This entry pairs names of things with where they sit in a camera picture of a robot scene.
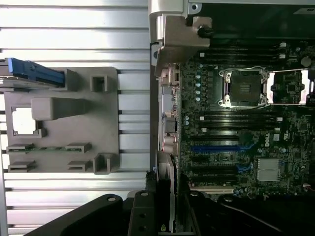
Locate white expansion slot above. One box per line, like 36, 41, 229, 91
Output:
189, 185, 234, 194

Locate blue expansion slot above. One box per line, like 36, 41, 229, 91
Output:
190, 145, 241, 152

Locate silver chipset heatsink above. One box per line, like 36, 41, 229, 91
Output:
257, 158, 281, 182

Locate grey parts rack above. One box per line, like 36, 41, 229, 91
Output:
4, 66, 119, 176

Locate green motherboard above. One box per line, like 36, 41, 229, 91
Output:
181, 40, 315, 205

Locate green RAM stick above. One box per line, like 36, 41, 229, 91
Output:
8, 146, 91, 152

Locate CPU socket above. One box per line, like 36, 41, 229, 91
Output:
218, 68, 269, 109

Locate silver CPU chip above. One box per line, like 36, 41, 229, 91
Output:
11, 107, 38, 135

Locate metal socket cover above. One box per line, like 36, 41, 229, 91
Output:
267, 69, 315, 106

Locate hard disk in blue carrier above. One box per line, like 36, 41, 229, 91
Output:
0, 58, 66, 89

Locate open black PC case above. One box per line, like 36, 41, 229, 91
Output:
147, 0, 315, 236

